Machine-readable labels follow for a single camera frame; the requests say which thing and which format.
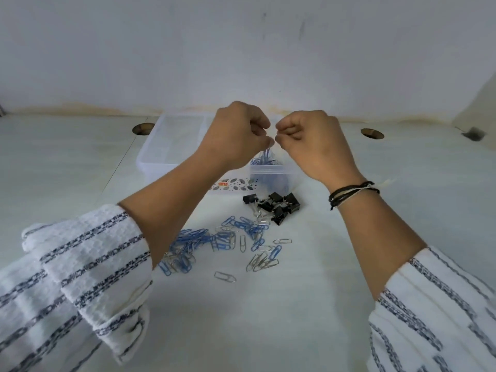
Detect person's right hand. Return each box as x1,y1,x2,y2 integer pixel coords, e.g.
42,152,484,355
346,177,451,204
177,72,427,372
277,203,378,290
275,110,366,191

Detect person's left hand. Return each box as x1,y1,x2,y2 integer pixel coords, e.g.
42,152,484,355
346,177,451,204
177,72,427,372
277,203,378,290
198,100,276,171

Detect person's left forearm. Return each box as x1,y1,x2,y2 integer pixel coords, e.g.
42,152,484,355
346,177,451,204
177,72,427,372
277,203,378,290
117,149,238,270

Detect person's right forearm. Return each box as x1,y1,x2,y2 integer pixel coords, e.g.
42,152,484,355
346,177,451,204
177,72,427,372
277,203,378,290
329,181,429,303

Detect patterned label strip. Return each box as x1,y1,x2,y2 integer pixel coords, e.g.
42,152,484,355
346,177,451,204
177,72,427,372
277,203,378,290
210,176,259,193

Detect pile of black binder clips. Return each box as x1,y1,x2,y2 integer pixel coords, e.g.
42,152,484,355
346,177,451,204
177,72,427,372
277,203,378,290
243,192,301,226

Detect clear plastic compartment box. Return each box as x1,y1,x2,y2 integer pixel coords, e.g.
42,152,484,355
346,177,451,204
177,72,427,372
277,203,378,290
136,113,300,194

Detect scattered blue silver paper clips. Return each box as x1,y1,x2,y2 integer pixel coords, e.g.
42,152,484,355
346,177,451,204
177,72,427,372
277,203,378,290
158,215,292,285

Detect white striped shirt sleeve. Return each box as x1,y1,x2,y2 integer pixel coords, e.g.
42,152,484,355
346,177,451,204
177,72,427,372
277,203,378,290
367,246,496,372
0,204,154,372

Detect black cord bracelet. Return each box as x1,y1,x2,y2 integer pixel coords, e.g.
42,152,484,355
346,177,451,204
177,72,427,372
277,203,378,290
329,181,381,211

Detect white thread bracelet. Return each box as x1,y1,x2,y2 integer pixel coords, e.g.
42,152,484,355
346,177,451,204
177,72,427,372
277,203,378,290
336,180,397,208

